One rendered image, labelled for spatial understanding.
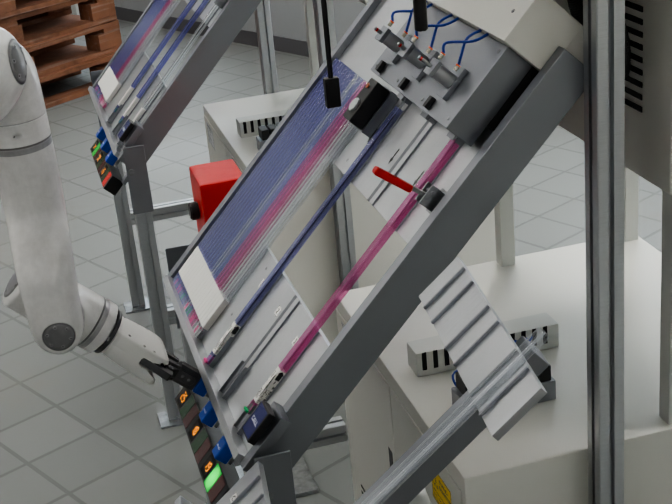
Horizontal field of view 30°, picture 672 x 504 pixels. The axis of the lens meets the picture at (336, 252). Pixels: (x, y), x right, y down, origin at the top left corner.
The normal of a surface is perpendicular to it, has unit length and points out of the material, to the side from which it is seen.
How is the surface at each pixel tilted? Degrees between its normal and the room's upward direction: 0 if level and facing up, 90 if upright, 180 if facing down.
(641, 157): 90
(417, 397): 0
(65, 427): 0
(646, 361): 0
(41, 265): 55
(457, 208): 90
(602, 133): 90
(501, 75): 90
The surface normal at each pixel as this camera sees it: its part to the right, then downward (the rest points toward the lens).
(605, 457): 0.27, 0.36
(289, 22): -0.74, 0.33
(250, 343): -0.76, -0.50
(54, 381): -0.09, -0.91
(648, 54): -0.96, 0.18
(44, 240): 0.13, -0.38
